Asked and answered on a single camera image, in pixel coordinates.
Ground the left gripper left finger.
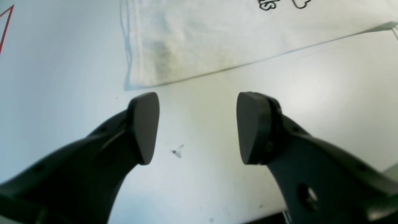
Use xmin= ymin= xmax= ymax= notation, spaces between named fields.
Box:
xmin=0 ymin=92 xmax=160 ymax=224

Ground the white printed T-shirt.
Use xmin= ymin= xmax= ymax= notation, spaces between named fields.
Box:
xmin=120 ymin=0 xmax=398 ymax=91

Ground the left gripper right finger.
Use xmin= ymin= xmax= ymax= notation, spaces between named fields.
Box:
xmin=236 ymin=92 xmax=398 ymax=224

